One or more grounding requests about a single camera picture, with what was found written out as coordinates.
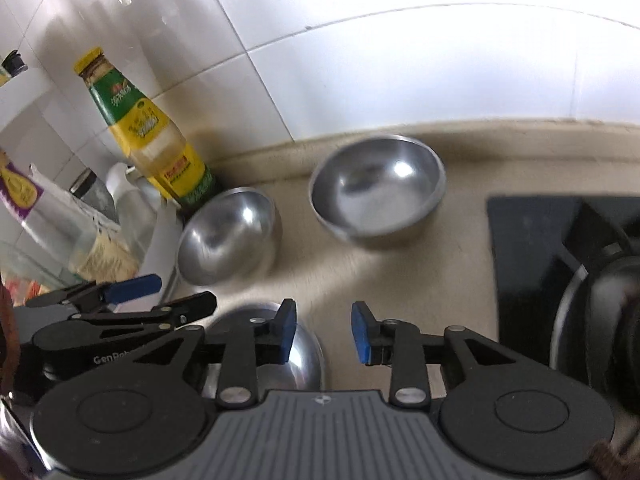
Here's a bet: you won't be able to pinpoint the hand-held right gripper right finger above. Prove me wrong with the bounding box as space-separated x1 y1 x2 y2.
351 301 546 408

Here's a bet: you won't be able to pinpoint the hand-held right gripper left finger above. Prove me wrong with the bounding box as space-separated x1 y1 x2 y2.
115 299 298 408

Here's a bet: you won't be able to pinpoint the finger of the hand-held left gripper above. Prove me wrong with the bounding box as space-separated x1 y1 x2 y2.
25 274 162 311
67 291 217 329

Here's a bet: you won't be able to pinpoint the stainless steel bowl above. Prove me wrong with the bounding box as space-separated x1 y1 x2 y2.
308 135 447 251
202 302 326 393
176 187 283 286

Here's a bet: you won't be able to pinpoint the clear sauce bottle purple neck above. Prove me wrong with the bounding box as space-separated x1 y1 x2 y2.
0 149 141 286

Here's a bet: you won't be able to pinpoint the white round turntable tray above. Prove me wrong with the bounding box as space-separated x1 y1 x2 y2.
106 162 187 286

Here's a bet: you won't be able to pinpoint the glass jar dark cap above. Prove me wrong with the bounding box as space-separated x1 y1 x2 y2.
67 169 119 222

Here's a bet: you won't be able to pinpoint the yellow green label oil bottle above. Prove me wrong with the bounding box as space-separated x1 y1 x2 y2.
74 47 223 211

